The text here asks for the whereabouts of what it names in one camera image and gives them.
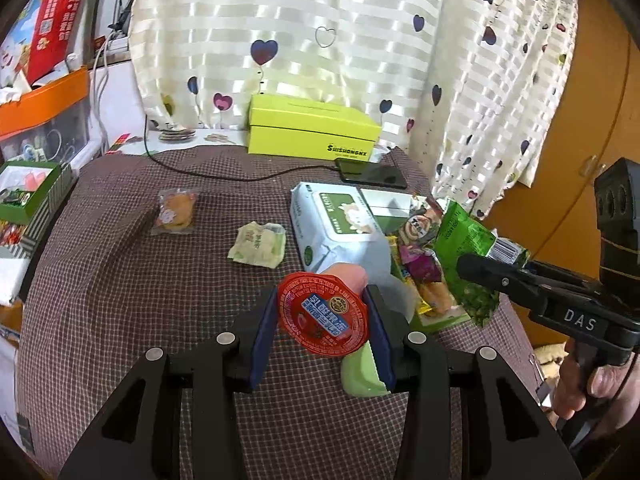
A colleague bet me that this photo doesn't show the white cables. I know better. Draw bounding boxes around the white cables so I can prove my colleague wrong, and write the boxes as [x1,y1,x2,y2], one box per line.
[89,34,132,157]

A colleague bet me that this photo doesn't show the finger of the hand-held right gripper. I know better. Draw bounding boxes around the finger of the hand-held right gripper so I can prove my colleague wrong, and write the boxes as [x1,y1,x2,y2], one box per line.
[457,252,548,312]

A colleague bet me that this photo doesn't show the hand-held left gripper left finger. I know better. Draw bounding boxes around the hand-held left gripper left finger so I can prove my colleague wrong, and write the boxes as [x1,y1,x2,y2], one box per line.
[57,287,281,480]

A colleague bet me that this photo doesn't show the pink jelly cup red lid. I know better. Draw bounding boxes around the pink jelly cup red lid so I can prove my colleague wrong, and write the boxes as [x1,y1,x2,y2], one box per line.
[277,264,372,359]

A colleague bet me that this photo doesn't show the lime green shoe box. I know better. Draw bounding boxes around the lime green shoe box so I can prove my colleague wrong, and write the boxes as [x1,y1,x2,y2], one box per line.
[246,93,383,164]

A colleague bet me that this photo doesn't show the black charging cable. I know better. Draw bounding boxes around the black charging cable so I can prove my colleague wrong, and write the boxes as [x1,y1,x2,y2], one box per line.
[143,114,347,182]

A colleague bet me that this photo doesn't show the clear round cookie packet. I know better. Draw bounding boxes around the clear round cookie packet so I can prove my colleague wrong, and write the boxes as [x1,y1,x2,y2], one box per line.
[151,187,199,235]

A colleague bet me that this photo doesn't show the magenta snack packet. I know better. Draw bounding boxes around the magenta snack packet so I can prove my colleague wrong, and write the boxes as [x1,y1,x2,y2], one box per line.
[400,244,447,287]

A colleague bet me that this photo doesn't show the green jelly cup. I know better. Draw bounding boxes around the green jelly cup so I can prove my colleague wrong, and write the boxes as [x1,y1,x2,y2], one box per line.
[341,341,390,397]

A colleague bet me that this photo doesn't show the black smartphone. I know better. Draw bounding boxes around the black smartphone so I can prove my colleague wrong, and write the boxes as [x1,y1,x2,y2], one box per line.
[333,157,409,190]

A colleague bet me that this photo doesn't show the person's right hand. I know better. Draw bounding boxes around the person's right hand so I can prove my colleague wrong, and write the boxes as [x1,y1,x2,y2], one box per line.
[554,341,640,442]

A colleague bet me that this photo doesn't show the pale blue wet wipes pack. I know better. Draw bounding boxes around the pale blue wet wipes pack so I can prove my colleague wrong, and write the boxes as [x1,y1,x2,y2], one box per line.
[289,182,394,277]

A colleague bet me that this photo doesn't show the green striped open box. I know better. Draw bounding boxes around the green striped open box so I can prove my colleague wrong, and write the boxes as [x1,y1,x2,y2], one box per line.
[0,160,77,262]

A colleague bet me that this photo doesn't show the yellow pastry snack packet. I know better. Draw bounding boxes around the yellow pastry snack packet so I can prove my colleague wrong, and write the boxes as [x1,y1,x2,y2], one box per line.
[415,278,463,321]

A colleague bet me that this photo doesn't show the orange cracker snack packet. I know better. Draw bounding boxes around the orange cracker snack packet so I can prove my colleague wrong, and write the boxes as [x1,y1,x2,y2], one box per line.
[396,206,445,248]

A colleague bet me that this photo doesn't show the brown checked tablecloth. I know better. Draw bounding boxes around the brown checked tablecloth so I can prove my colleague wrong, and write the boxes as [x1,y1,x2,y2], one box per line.
[15,145,546,480]

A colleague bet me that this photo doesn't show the translucent plastic cup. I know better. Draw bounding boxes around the translucent plastic cup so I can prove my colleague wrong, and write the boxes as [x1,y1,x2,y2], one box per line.
[382,279,417,323]

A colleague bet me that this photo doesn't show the green cartoon snack packet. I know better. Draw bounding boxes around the green cartoon snack packet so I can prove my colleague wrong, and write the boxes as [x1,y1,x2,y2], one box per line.
[432,199,532,329]

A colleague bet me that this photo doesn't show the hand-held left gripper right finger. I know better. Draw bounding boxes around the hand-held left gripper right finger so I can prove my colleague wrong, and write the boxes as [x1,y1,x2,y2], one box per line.
[364,284,583,480]

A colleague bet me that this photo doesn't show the red cardboard box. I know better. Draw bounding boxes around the red cardboard box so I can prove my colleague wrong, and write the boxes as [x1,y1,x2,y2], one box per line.
[26,0,100,87]

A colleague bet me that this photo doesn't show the yellow long snack bar packet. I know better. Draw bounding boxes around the yellow long snack bar packet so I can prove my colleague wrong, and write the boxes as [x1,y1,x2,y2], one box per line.
[386,234,436,317]

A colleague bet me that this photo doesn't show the wooden cabinet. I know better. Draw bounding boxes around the wooden cabinet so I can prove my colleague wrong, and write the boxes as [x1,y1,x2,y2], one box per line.
[486,0,640,356]

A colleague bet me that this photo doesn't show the white green rice cracker packet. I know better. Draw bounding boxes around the white green rice cracker packet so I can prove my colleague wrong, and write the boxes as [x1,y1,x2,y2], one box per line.
[228,220,287,269]

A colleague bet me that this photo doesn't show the heart print striped curtain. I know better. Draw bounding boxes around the heart print striped curtain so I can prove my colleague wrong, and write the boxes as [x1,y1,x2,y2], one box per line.
[127,0,581,221]

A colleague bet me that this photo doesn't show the clear storage box orange lid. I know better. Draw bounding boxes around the clear storage box orange lid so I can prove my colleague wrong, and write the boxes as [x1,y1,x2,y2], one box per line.
[0,66,94,167]

